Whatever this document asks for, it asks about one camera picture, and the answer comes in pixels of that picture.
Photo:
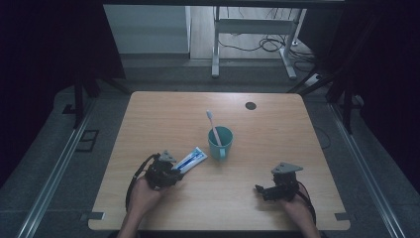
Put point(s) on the person's right hand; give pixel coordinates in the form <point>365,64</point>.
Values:
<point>298,210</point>

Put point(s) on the teal cup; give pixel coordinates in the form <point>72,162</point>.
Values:
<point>220,142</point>

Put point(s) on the white and blue toothpaste tube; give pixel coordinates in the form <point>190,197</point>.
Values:
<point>192,158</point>

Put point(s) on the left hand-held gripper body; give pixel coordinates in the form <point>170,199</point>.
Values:
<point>160,172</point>

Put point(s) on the white desk frame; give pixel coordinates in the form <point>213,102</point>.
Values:
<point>254,25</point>

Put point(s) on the white cabinet panel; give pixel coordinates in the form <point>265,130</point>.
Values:
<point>147,29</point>

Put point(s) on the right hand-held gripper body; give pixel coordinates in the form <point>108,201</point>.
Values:
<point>285,185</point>

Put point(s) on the dark curtain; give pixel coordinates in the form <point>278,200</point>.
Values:
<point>39,66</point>
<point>386,82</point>

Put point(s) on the pink toothbrush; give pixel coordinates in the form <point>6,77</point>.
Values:
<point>214,127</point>

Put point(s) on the black metal stand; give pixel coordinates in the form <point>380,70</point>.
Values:
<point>346,99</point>
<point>78,99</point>

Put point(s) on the grey floor rail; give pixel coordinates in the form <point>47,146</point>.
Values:
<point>52,172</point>
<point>366,172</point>

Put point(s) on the dark round table grommet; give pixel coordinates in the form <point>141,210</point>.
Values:
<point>250,105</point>

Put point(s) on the person's left hand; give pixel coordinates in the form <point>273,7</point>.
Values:
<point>145,198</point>

